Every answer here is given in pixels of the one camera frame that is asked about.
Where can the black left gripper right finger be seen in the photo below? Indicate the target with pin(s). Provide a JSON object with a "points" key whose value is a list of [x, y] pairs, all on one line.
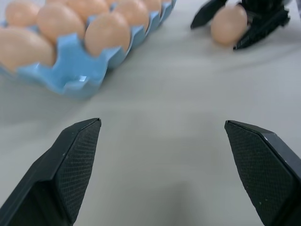
{"points": [[263, 169]]}

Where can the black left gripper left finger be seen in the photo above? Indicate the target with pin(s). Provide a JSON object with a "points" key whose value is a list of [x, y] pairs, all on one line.
{"points": [[58, 169]]}

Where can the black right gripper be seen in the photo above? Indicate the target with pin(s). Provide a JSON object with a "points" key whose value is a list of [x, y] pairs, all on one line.
{"points": [[263, 8]]}

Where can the beige egg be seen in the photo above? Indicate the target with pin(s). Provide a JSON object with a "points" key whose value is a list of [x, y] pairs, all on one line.
{"points": [[107, 34], [21, 13], [228, 26], [132, 13], [154, 4], [90, 8], [60, 22], [23, 49]]}

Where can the blue plastic egg tray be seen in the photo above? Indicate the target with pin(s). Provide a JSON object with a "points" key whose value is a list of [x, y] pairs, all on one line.
{"points": [[75, 70]]}

